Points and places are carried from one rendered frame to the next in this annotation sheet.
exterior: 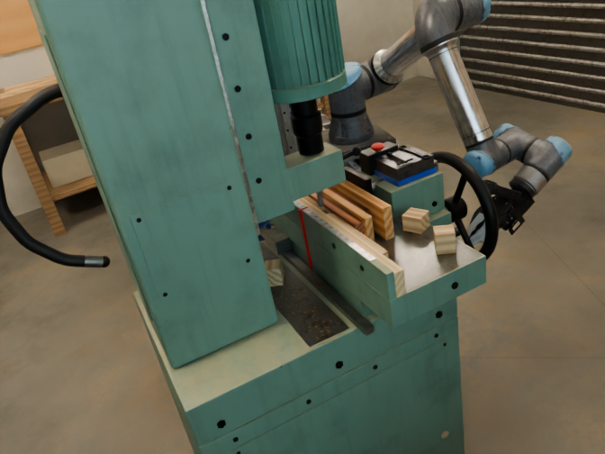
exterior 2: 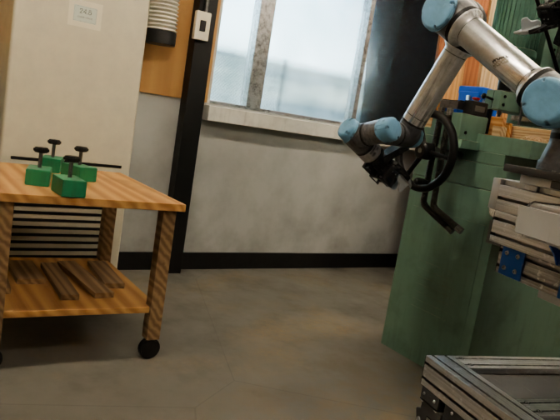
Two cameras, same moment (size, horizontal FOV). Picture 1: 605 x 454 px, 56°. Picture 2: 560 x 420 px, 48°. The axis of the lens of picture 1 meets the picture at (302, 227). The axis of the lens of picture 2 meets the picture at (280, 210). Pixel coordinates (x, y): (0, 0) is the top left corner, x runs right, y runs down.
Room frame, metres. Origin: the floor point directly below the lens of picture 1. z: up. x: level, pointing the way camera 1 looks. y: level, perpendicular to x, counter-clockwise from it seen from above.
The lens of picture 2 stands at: (3.28, -1.26, 0.84)
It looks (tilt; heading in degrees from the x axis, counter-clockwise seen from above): 8 degrees down; 169
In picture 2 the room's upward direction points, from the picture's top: 9 degrees clockwise
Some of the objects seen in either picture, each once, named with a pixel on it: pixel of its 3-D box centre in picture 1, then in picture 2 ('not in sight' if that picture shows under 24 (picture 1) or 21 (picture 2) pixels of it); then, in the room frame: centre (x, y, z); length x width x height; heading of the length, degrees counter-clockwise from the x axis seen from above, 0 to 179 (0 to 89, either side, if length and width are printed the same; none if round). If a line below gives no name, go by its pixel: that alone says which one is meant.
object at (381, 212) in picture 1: (357, 204); (477, 124); (1.06, -0.12, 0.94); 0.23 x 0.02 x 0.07; 22
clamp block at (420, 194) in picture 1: (400, 191); (458, 126); (1.13, -0.23, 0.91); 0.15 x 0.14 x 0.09; 22
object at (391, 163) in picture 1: (396, 159); (462, 106); (1.13, -0.23, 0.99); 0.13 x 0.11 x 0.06; 22
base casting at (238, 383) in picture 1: (286, 303); (507, 177); (1.01, 0.07, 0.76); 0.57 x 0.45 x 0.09; 112
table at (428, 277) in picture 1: (370, 222); (472, 141); (1.09, -0.15, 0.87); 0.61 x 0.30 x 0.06; 22
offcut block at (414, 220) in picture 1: (416, 220); not in sight; (0.98, -0.22, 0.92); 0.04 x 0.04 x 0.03; 46
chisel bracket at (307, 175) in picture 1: (306, 175); (504, 103); (1.05, -0.03, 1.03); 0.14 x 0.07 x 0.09; 112
